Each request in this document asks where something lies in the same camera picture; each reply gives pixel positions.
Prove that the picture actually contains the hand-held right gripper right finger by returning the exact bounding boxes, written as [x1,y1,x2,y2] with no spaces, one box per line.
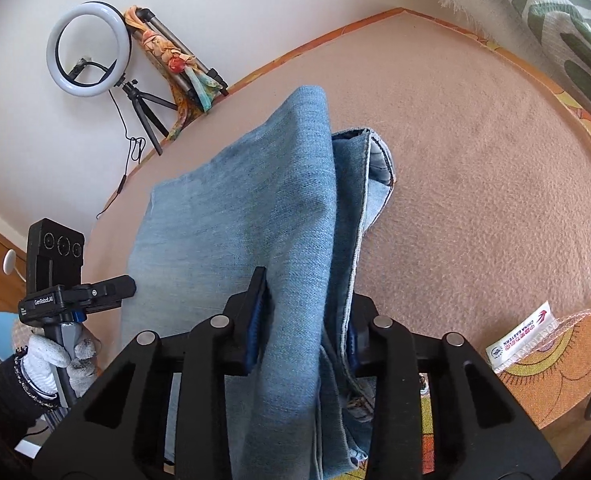
[347,292,562,480]

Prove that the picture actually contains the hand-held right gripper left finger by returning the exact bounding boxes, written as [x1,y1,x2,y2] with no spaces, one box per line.
[32,266,269,480]

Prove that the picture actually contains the light blue denim pants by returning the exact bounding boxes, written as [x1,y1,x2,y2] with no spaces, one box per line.
[120,85,430,480]

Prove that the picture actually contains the person's left forearm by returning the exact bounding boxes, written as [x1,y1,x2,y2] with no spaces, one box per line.
[0,359,52,448]

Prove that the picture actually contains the person's left hand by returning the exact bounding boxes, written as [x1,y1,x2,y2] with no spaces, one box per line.
[11,321,99,402]

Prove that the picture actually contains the beige blanket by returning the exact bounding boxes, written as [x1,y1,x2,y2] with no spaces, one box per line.
[88,10,591,377]

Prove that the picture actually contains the orange floral bed cover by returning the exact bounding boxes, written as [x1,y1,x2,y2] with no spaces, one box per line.
[94,7,591,468]

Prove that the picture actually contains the small black tripod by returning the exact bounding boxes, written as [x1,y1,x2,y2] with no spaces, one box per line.
[109,77,179,156]

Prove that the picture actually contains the folded tripod with colourful scarf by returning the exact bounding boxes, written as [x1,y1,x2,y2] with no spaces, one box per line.
[124,5,229,144]

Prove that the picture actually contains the grey folded tripod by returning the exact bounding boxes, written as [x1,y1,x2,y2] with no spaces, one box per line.
[134,7,229,111]

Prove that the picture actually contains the green striped white cloth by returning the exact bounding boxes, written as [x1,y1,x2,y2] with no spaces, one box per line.
[400,0,591,122]

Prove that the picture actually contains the black beaded bracelets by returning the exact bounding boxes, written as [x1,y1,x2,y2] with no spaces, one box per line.
[12,346,62,407]

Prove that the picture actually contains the black ring light cable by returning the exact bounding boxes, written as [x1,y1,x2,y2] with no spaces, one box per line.
[95,90,147,221]

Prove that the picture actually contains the white ring light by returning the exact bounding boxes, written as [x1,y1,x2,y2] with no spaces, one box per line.
[46,2,132,97]

